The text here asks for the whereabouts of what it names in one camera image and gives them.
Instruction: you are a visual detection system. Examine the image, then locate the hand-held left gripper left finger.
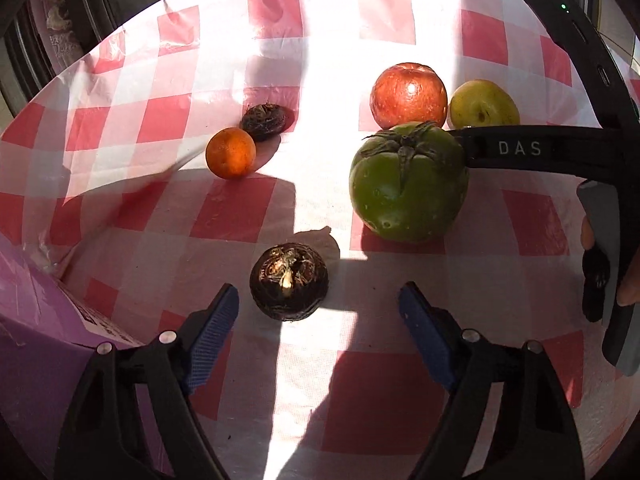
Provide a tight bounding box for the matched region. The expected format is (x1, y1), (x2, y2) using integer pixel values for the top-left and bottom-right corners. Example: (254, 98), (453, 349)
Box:
(54, 283), (240, 480)

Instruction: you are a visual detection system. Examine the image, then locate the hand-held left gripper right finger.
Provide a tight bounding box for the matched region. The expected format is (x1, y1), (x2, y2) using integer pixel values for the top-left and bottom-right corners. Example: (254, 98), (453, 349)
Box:
(398, 281), (586, 480)

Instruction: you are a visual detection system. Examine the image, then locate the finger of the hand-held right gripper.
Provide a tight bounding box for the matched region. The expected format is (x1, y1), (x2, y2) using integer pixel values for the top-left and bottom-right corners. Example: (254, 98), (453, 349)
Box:
(447, 126), (623, 181)

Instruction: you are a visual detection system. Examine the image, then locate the large dark water chestnut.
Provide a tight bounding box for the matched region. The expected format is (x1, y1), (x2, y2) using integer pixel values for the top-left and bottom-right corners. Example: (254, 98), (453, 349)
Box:
(249, 242), (330, 322)

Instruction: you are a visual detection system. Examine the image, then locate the green tomato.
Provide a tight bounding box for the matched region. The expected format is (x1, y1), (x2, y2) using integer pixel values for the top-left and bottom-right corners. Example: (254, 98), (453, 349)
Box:
(349, 121), (470, 244)

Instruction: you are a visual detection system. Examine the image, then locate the person's right hand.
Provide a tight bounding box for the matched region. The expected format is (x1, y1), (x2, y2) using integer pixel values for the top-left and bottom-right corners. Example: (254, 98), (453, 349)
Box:
(581, 216), (640, 323)

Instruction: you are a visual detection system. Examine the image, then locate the yellow pear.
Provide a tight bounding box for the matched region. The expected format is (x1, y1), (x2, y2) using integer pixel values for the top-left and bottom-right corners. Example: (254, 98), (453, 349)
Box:
(448, 79), (521, 130)

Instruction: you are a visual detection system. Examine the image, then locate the red apple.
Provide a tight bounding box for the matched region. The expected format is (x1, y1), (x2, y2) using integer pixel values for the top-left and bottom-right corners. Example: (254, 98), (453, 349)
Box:
(370, 62), (449, 130)

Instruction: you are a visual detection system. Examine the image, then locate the purple cardboard box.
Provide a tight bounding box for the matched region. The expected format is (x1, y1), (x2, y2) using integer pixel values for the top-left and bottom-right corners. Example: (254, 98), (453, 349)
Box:
(0, 234), (173, 480)

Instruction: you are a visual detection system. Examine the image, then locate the orange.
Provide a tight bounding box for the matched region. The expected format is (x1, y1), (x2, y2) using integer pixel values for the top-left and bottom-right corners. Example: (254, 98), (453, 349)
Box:
(205, 127), (257, 180)

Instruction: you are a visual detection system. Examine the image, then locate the red white checkered tablecloth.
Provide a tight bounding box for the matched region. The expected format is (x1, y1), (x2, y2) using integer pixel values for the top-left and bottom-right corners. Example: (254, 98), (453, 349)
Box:
(0, 0), (640, 480)

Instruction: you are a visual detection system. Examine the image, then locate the small dark water chestnut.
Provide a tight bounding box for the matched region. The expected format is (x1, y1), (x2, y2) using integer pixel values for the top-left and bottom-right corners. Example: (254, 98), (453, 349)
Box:
(239, 103), (288, 142)

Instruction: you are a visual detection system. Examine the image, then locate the patterned pink curtain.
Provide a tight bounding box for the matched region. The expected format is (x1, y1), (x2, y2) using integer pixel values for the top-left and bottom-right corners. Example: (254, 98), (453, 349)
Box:
(39, 0), (98, 73)

